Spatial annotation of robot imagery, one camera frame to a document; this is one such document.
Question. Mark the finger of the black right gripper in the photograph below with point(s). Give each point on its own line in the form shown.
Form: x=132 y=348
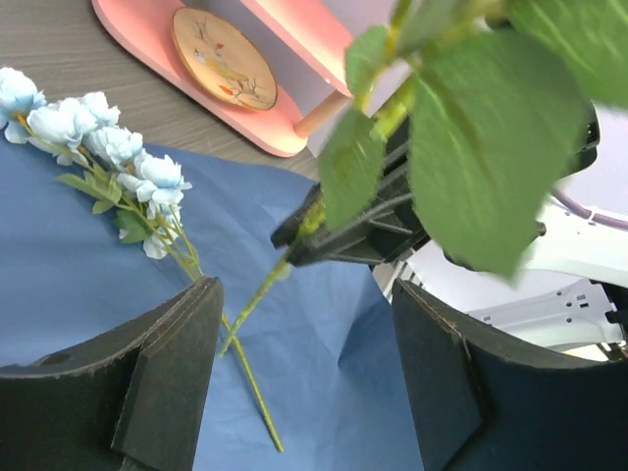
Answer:
x=385 y=231

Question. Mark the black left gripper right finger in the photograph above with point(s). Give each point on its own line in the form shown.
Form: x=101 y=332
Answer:
x=482 y=399

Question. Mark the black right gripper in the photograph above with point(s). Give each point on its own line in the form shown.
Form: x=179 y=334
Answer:
x=588 y=151

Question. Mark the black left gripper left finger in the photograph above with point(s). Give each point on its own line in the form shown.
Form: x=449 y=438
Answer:
x=129 y=399

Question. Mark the peach rose stem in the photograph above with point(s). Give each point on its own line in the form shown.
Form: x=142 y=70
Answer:
x=497 y=96

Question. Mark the blue wrapping paper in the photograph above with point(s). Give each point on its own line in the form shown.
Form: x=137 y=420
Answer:
x=322 y=344

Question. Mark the pale blue hydrangea flowers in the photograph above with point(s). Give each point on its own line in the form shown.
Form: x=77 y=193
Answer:
x=144 y=191

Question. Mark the pink three-tier shelf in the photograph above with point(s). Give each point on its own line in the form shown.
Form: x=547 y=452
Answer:
x=271 y=70

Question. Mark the floral yellow plate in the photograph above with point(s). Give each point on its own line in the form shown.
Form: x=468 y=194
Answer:
x=223 y=60

